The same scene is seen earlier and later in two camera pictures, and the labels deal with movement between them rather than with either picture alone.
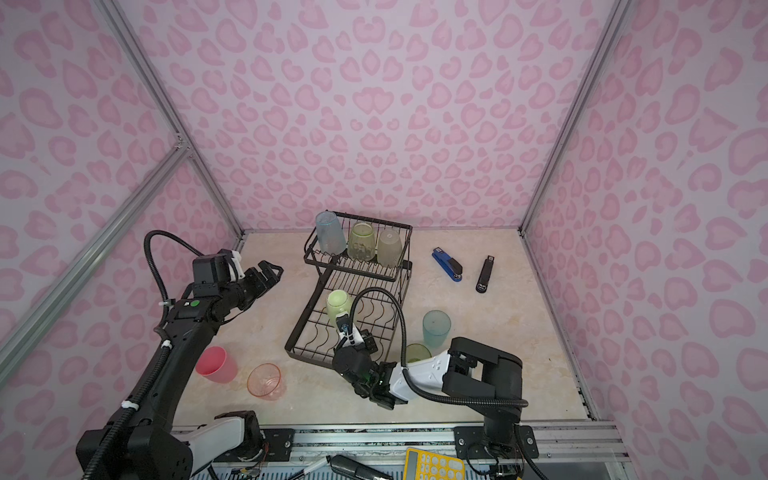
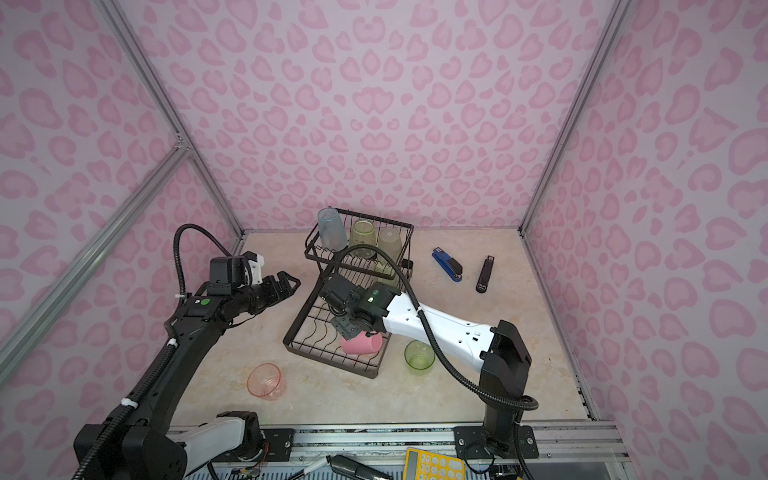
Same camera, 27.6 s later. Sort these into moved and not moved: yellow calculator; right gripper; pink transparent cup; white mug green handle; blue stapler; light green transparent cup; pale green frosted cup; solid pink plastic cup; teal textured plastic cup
Moved: solid pink plastic cup; right gripper; white mug green handle
Not moved: pale green frosted cup; blue stapler; teal textured plastic cup; pink transparent cup; yellow calculator; light green transparent cup
